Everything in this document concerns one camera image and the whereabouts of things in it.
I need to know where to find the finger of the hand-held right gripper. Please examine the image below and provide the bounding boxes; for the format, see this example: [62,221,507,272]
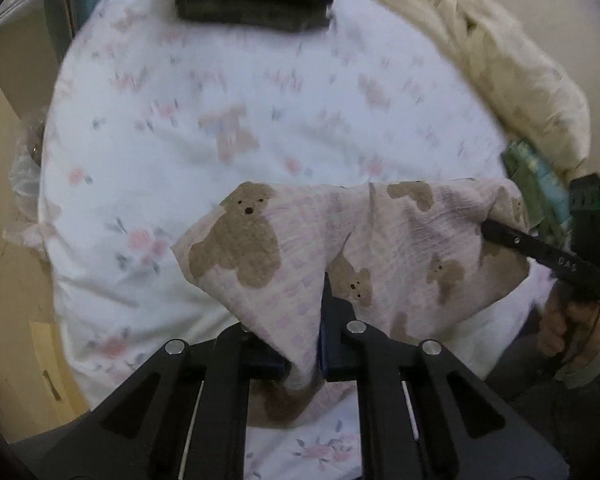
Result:
[481,219,537,263]

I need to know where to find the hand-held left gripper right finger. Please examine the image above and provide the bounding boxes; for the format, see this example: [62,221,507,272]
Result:
[318,274,572,480]

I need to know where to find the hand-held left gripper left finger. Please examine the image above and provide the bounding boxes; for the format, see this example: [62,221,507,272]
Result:
[35,324,292,480]

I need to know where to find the pink bear print pants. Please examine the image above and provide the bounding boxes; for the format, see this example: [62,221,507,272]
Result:
[172,177,537,428]

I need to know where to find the person's right hand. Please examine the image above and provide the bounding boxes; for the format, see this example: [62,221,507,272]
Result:
[536,287,600,372]

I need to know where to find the green printed cloth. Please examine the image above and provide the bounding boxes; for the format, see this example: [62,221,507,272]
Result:
[502,140,575,242]

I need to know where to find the cream comforter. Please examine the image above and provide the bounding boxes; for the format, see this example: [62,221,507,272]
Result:
[325,0,594,182]

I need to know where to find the white floral bed sheet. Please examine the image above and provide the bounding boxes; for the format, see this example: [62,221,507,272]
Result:
[37,0,556,480]

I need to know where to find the clear plastic bag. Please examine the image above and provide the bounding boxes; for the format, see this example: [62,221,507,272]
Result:
[9,125,49,241]

